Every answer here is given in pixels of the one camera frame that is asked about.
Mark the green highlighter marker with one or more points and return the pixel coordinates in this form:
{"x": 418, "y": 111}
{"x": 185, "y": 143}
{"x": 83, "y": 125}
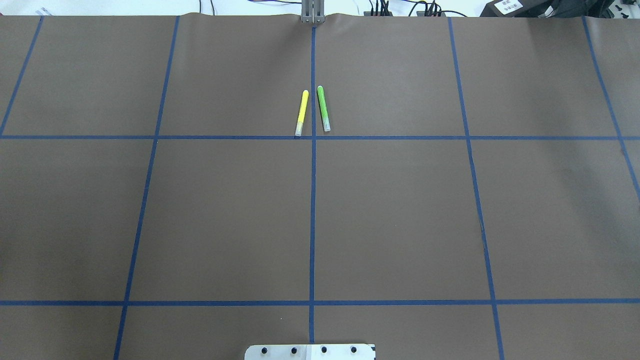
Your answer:
{"x": 324, "y": 111}

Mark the yellow highlighter marker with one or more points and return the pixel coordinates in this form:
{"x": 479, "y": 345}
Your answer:
{"x": 301, "y": 116}

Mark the aluminium frame post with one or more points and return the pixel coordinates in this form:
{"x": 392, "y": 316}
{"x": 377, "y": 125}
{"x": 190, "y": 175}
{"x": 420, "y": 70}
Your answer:
{"x": 313, "y": 12}

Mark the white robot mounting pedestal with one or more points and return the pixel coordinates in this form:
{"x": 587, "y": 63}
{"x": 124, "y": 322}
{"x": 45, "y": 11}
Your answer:
{"x": 327, "y": 351}

